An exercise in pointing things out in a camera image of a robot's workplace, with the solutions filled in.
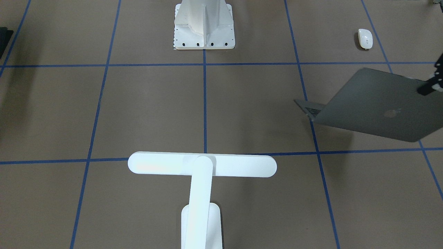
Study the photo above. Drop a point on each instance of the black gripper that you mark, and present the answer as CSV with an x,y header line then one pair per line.
x,y
429,88

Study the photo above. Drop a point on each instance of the grey laptop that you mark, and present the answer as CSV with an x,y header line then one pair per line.
x,y
381,104

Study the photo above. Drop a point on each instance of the white computer mouse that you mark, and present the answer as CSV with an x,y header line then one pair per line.
x,y
365,39

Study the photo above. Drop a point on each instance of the black mouse pad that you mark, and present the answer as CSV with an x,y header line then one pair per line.
x,y
5,36

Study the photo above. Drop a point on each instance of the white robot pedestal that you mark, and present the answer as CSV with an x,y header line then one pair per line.
x,y
203,24

